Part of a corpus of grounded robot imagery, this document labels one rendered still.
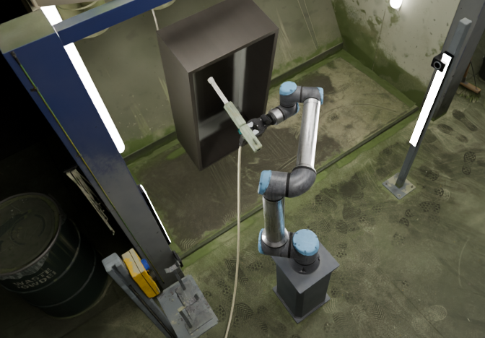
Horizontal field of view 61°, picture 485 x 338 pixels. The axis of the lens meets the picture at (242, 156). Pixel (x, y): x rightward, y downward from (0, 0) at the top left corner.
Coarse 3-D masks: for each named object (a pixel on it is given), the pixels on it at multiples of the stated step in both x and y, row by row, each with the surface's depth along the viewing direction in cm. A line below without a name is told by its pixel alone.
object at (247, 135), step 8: (208, 80) 225; (216, 88) 223; (224, 104) 220; (232, 104) 220; (232, 112) 218; (232, 120) 221; (240, 120) 218; (240, 128) 217; (248, 128) 217; (240, 136) 226; (248, 136) 215; (240, 144) 233; (256, 144) 214
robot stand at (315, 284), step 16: (272, 256) 254; (320, 256) 252; (288, 272) 247; (320, 272) 246; (288, 288) 264; (304, 288) 241; (320, 288) 265; (288, 304) 289; (304, 304) 268; (320, 304) 294
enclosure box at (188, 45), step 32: (224, 0) 241; (160, 32) 227; (192, 32) 228; (224, 32) 229; (256, 32) 230; (192, 64) 217; (224, 64) 291; (256, 64) 280; (192, 96) 234; (224, 96) 325; (256, 96) 307; (192, 128) 269; (224, 128) 340
